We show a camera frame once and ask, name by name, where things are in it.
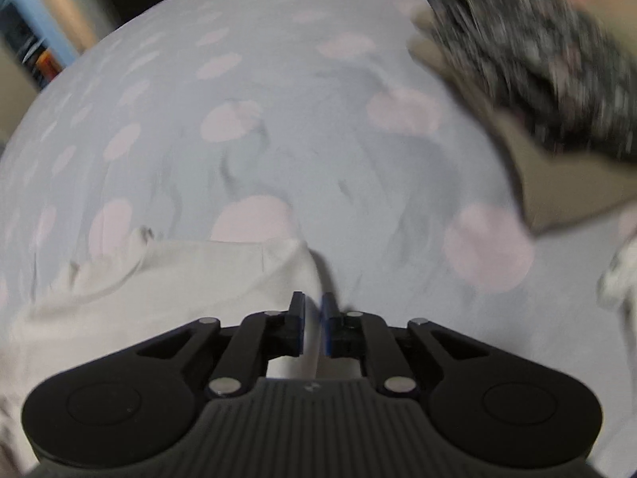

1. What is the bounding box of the beige cloth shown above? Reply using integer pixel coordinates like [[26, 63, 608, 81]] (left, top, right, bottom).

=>
[[408, 7, 637, 237]]

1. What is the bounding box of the grey pink-dotted bed sheet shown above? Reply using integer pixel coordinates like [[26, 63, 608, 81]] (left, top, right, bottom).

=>
[[0, 0, 637, 478]]

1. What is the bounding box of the white crumpled cloth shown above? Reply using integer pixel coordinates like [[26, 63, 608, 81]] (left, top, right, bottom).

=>
[[597, 239, 637, 319]]

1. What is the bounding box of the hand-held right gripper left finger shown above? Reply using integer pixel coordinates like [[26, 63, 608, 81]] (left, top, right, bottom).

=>
[[135, 291, 306, 400]]

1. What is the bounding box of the black speckled garment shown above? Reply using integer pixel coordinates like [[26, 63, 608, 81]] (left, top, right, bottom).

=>
[[423, 0, 637, 163]]

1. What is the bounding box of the cream white garment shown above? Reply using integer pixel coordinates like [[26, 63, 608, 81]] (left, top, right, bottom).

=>
[[0, 226, 359, 478]]

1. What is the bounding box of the wooden post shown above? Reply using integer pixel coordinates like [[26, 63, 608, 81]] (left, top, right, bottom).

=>
[[22, 0, 100, 53]]

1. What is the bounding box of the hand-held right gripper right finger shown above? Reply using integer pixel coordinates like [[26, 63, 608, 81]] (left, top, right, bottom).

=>
[[321, 292, 491, 399]]

